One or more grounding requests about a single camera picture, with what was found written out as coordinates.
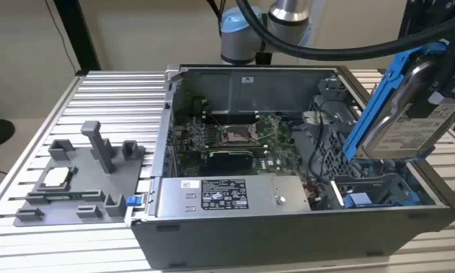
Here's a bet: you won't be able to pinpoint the green motherboard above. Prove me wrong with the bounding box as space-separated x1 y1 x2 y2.
171 112 308 177

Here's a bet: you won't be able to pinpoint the black disk wire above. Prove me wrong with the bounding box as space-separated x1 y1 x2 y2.
306 98 345 183

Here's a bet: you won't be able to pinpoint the silver power supply unit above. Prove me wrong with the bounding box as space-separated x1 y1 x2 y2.
154 175 312 217

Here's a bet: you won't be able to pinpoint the dark grey PC case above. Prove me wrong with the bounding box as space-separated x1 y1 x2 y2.
123 64 455 270

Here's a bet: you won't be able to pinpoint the black frame post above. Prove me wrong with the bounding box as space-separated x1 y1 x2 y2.
51 0 101 72

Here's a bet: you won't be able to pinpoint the silver CPU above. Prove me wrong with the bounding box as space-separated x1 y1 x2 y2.
43 168 73 187

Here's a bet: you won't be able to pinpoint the black RAM slot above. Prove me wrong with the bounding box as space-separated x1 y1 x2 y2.
202 111 261 123
204 143 268 151

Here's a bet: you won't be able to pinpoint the CPU socket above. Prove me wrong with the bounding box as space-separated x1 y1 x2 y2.
221 123 258 143

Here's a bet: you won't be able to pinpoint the thin black wall cable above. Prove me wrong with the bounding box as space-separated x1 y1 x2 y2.
45 0 83 76

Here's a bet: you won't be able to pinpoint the grey parts rack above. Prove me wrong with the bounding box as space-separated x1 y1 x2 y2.
13 121 146 228

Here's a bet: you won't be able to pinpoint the perforated metal drive cage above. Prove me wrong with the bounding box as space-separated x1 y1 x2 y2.
301 78 368 183

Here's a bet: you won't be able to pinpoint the red wire bundle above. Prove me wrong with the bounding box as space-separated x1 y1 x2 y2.
302 184 322 200

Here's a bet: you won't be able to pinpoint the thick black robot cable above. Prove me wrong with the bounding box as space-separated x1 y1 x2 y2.
234 0 455 62

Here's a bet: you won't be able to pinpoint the thin metal locking lever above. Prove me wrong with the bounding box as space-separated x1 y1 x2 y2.
205 111 224 127

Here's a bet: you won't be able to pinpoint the hard disk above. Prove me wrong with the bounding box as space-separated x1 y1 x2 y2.
342 39 455 163

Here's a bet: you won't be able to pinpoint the black background cables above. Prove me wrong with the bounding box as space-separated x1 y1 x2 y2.
206 0 232 22

